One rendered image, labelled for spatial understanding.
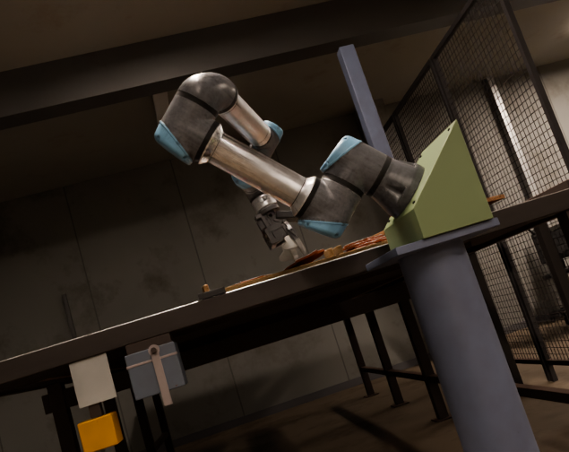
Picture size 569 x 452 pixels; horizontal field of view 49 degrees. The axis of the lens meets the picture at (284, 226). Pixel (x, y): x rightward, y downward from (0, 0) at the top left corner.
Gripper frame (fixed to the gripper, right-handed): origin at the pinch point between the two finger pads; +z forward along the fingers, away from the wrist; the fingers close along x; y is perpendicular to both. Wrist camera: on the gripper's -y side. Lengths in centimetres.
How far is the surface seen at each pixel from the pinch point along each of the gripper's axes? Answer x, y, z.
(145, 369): 16, 56, 9
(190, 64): -203, -49, -201
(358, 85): -157, -127, -114
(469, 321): 44, -17, 39
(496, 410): 42, -12, 60
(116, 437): 14, 70, 21
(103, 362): 14, 65, 2
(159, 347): 17, 51, 6
